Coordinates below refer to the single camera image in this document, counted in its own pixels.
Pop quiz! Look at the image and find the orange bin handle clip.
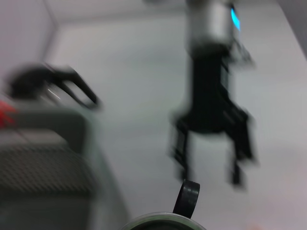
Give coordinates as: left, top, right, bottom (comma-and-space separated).
0, 100, 17, 130

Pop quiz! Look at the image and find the silver right wrist plug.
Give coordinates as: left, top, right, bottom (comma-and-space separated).
230, 38, 256, 69

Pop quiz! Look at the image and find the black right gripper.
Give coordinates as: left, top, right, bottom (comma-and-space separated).
167, 44, 259, 190

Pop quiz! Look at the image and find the glass jar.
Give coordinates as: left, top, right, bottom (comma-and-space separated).
119, 179, 208, 230

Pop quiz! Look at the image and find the grey perforated plastic storage bin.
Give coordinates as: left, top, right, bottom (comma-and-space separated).
0, 105, 135, 230

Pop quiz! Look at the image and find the glass pitcher black handle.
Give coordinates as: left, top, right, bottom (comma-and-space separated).
4, 62, 101, 113

